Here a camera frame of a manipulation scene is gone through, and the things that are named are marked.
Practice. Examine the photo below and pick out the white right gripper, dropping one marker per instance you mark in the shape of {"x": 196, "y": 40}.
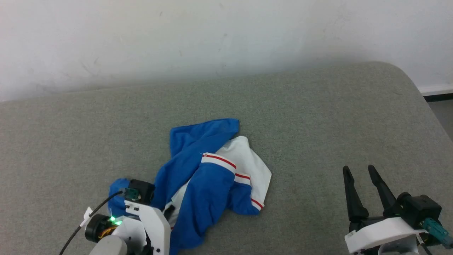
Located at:
{"x": 382, "y": 233}

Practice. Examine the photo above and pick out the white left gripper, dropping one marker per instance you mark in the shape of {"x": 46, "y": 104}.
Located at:
{"x": 155, "y": 226}

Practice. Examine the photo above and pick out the blue and white garment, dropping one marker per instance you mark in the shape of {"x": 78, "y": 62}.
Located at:
{"x": 201, "y": 191}

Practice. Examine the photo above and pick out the white grey left arm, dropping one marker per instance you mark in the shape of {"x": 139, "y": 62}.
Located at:
{"x": 106, "y": 244}

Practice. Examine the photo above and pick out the grey fabric sofa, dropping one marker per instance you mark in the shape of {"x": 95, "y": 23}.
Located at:
{"x": 318, "y": 124}

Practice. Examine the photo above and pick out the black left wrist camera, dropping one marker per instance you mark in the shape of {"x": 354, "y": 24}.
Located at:
{"x": 141, "y": 189}

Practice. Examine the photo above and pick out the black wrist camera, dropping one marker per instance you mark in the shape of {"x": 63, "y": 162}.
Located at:
{"x": 421, "y": 210}
{"x": 141, "y": 189}

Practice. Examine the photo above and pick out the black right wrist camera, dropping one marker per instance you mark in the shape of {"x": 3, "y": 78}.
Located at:
{"x": 421, "y": 210}

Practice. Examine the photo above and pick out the teal right camera connector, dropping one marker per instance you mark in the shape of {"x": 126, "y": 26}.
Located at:
{"x": 437, "y": 232}

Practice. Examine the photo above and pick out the white wall baseboard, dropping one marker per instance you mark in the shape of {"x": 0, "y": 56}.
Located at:
{"x": 437, "y": 89}

